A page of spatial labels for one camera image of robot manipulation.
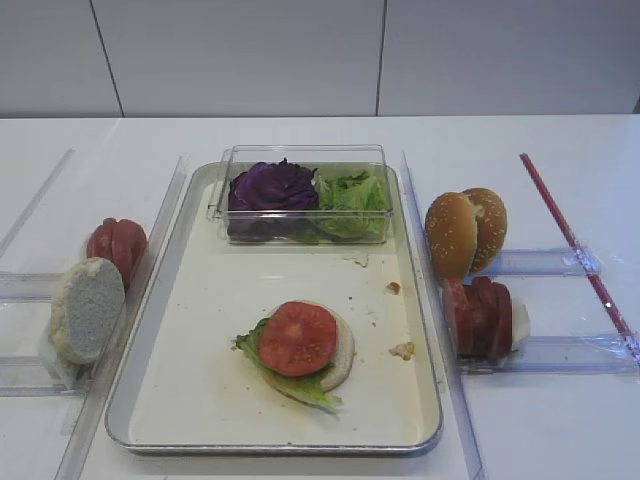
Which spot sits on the red tomato slice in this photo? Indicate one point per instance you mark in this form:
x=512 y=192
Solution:
x=299 y=339

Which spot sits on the green lettuce in container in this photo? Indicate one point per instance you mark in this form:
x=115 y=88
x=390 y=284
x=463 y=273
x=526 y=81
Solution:
x=346 y=208

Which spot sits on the small bread crumb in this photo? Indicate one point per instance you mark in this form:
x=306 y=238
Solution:
x=393 y=288

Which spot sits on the bread crumb piece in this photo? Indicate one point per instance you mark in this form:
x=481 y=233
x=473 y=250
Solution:
x=405 y=350

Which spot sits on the green lettuce leaf on bun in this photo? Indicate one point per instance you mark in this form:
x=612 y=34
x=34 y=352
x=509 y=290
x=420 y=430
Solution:
x=306 y=389

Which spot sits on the front meat patty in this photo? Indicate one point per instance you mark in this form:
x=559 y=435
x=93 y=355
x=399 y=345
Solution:
x=457 y=312

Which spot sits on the meat patty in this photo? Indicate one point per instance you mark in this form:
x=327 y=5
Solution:
x=503 y=338
x=457 y=312
x=482 y=300

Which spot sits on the middle meat patty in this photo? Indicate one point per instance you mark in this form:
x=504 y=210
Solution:
x=482 y=300

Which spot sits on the rear meat patty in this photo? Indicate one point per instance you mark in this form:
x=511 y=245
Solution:
x=503 y=338

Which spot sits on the middle tomato slice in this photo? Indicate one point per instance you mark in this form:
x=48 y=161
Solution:
x=128 y=244

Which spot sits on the rear tomato slice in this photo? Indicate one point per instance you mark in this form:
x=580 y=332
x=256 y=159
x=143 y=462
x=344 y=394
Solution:
x=100 y=241

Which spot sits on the purple cabbage leaves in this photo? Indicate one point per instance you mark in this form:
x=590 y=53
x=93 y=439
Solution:
x=271 y=187

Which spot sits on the clear plastic container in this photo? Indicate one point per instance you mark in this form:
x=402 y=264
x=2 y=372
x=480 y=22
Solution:
x=325 y=160

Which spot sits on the bottom bun slice on tray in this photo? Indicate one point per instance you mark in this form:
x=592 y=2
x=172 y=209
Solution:
x=345 y=349

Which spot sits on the sesame bun front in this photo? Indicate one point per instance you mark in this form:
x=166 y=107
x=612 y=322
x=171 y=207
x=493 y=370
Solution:
x=451 y=232

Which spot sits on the sesame bun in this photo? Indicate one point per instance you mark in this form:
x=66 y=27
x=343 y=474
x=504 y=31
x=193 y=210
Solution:
x=491 y=220
x=451 y=232

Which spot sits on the sesame bun rear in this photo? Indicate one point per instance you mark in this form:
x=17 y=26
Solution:
x=491 y=220

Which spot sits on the metal baking tray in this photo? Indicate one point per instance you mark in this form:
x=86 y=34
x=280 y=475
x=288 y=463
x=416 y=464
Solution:
x=184 y=388

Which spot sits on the white plastic pusher block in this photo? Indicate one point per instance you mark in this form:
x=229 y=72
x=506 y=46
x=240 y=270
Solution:
x=521 y=324

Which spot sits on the white bun half left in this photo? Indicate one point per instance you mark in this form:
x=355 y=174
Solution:
x=85 y=305

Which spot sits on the white left pusher block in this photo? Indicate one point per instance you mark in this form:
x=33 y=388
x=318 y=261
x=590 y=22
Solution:
x=68 y=373

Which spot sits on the clear upper right cross rail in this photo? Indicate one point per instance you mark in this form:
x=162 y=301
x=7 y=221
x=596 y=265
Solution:
x=564 y=261

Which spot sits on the clear cross rail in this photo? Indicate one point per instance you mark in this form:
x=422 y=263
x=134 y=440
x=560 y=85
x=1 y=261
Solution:
x=564 y=261
x=593 y=354
x=23 y=288
x=25 y=376

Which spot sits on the clear rail right of tray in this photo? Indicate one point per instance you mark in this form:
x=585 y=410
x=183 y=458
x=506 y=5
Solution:
x=472 y=455

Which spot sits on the clear rail of tray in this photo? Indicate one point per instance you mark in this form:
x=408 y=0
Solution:
x=472 y=455
x=105 y=369

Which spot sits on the clear lower right cross rail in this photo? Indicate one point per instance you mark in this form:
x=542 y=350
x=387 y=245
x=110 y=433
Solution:
x=593 y=354

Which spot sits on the red plastic rail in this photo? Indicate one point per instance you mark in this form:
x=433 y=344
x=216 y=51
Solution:
x=575 y=245

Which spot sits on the clear rail left of tray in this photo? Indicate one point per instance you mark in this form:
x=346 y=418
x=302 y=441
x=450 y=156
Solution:
x=105 y=369

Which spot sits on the clear upper left cross rail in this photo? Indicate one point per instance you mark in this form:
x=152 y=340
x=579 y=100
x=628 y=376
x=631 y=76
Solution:
x=23 y=288

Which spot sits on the clear lower left cross rail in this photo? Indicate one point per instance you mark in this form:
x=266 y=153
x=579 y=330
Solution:
x=25 y=376

